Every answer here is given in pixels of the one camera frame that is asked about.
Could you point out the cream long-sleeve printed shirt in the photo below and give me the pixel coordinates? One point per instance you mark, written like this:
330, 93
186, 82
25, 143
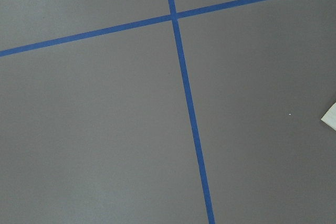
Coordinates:
329, 118

